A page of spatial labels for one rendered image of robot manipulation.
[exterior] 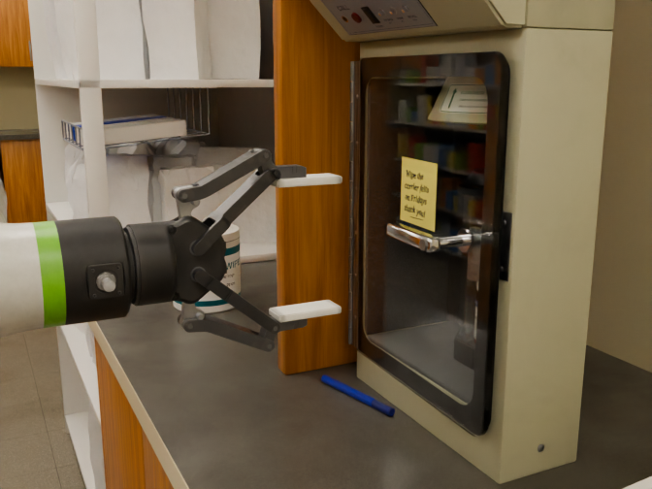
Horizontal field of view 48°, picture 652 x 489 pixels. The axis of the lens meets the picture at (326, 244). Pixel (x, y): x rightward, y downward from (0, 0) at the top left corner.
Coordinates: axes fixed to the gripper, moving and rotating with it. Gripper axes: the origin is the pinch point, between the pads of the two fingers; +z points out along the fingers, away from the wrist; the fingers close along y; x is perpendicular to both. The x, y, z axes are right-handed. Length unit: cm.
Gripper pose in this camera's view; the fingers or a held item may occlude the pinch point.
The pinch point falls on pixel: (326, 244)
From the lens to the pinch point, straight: 74.6
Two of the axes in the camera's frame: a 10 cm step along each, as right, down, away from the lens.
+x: -4.4, -2.0, 8.7
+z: 9.0, -1.0, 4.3
